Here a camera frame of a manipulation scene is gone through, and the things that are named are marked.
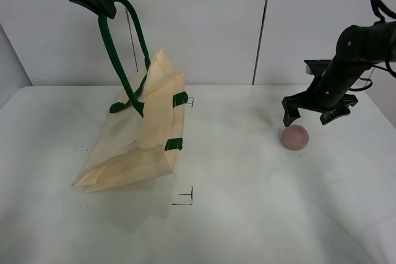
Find cream linen bag green handles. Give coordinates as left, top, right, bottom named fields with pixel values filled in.
left=73, top=0, right=189, bottom=193

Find pink peach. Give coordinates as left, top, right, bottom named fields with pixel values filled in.
left=280, top=125, right=309, bottom=150

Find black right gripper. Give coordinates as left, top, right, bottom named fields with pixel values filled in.
left=282, top=86, right=358, bottom=127

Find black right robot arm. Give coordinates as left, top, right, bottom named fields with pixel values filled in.
left=282, top=22, right=395, bottom=127

